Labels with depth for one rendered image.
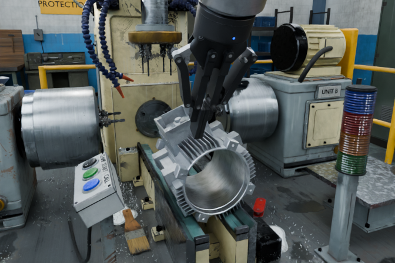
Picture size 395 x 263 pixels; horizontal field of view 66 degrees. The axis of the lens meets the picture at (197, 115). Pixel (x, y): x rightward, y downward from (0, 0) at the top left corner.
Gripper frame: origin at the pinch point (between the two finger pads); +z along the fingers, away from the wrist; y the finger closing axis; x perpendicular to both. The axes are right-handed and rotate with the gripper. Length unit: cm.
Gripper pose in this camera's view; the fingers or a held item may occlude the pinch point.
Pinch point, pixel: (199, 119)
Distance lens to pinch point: 51.9
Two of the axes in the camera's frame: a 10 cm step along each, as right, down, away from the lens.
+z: -1.7, 7.2, 6.7
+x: 2.9, 6.9, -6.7
